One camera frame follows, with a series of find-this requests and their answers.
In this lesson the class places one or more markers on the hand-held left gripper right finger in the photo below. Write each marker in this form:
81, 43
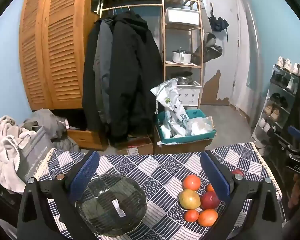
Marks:
215, 177

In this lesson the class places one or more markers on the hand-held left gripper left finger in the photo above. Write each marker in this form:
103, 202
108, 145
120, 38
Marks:
85, 172

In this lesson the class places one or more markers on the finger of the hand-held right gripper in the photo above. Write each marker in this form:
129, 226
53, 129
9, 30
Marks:
297, 133

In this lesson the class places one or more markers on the small orange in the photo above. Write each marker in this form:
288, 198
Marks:
210, 188

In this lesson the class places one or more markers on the red apple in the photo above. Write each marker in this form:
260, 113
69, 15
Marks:
210, 200
237, 172

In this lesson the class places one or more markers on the ribbed glass plate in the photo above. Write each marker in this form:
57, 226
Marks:
110, 205

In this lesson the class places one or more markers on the small red-orange tangerine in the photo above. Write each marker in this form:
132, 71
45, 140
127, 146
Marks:
191, 215

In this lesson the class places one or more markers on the person's right hand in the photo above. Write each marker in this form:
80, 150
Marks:
298, 192

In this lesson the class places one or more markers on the row of shoes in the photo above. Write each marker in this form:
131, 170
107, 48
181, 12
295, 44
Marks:
275, 112

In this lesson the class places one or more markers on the wooden drawer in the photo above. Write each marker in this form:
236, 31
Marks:
87, 138

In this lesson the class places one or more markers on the metal shoe rack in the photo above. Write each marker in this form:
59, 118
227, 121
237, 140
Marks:
261, 135

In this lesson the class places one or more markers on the brown cardboard box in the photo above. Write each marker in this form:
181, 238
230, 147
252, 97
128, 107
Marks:
185, 148

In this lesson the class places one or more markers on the blue white patterned tablecloth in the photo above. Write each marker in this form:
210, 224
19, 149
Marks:
165, 170

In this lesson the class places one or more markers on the clear plastic bag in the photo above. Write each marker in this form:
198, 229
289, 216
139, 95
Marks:
200, 126

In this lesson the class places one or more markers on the grey tote bag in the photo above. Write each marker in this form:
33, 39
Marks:
35, 152

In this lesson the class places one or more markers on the cardboard box with red label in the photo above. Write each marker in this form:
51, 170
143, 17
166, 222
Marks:
137, 147

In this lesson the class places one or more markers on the grey clothes pile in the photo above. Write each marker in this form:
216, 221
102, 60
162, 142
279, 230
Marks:
47, 120

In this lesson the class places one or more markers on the patterned white plastic bag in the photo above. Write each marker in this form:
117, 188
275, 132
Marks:
172, 105

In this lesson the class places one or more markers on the beige towel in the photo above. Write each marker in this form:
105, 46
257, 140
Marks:
2, 150

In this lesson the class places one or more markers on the white patterned box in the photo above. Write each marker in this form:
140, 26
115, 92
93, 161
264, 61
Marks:
190, 95

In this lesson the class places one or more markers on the silver pipe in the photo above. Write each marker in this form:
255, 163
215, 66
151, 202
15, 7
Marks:
252, 55

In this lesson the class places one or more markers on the black coat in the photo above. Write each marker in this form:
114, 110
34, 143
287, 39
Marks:
88, 80

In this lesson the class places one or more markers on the grey door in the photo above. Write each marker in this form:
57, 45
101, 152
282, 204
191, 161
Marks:
220, 75

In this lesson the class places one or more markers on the steel pot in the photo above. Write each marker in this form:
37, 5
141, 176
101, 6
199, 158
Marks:
184, 78

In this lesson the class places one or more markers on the grey jacket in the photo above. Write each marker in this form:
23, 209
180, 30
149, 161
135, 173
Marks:
103, 67

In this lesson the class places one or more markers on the black hooded jacket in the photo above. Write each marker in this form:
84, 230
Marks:
132, 67

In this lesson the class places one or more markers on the dark hanging bag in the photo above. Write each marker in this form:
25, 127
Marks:
210, 50

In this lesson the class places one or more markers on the white pot with lid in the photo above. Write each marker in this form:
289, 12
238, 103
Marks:
181, 57

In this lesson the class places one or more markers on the wooden shelf rack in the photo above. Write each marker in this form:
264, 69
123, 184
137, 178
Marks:
165, 55

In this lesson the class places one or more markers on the wooden louvered wardrobe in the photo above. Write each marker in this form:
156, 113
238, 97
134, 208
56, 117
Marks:
60, 42

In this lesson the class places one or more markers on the black folded umbrella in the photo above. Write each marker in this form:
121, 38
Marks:
217, 23

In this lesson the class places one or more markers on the white plastic bin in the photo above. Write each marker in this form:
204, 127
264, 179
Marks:
182, 16

